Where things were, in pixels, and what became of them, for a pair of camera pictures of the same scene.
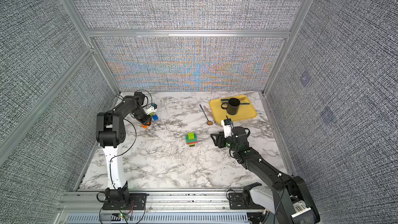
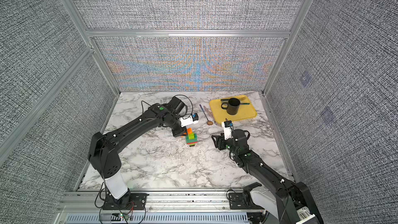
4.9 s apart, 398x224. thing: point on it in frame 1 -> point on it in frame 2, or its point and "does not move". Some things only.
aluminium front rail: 159,203 does not move
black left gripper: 147,121 -> 181,132
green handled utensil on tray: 226,99 does not move
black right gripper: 220,139 does not move
